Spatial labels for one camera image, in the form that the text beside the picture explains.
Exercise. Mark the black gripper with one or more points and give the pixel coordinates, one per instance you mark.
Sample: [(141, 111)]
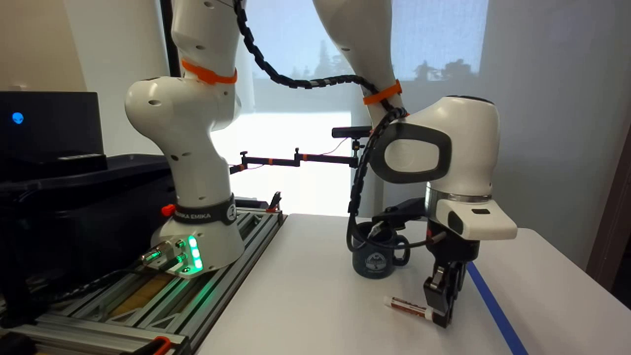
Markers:
[(452, 249)]

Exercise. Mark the marker with orange cap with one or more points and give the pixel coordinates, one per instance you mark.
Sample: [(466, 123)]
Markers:
[(409, 308)]

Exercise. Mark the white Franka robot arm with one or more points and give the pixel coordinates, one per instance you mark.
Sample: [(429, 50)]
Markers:
[(198, 164)]

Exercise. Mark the dark green speckled mug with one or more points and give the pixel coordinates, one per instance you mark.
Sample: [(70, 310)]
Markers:
[(377, 259)]

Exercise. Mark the blue tape line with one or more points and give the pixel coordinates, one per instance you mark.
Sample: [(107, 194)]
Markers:
[(494, 308)]

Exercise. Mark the black equipment case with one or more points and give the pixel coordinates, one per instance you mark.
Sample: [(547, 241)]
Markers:
[(80, 223)]

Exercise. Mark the black monitor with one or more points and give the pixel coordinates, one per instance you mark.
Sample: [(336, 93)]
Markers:
[(50, 125)]

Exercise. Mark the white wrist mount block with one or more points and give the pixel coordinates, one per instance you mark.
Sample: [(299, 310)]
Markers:
[(476, 219)]

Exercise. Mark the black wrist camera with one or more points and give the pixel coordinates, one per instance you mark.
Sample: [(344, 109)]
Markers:
[(405, 211)]

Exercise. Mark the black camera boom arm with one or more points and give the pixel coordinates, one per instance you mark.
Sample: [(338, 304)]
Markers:
[(289, 158)]

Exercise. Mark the aluminium mounting rail frame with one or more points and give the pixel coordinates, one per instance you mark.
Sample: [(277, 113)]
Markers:
[(198, 296)]

